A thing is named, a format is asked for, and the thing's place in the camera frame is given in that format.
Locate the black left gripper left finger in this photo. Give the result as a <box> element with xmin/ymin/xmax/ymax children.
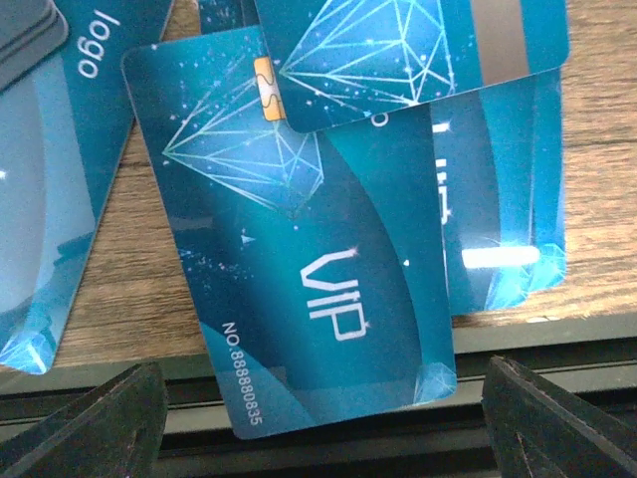
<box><xmin>1</xmin><ymin>362</ymin><xmax>167</xmax><ymax>477</ymax></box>

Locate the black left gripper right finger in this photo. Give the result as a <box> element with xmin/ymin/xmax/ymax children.
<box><xmin>482</xmin><ymin>357</ymin><xmax>636</xmax><ymax>477</ymax></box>

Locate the blue credit card pile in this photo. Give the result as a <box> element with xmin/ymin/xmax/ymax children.
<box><xmin>198</xmin><ymin>0</ymin><xmax>571</xmax><ymax>316</ymax></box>

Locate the black credit card pile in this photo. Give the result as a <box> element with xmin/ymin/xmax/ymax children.
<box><xmin>1</xmin><ymin>0</ymin><xmax>69</xmax><ymax>91</ymax></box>

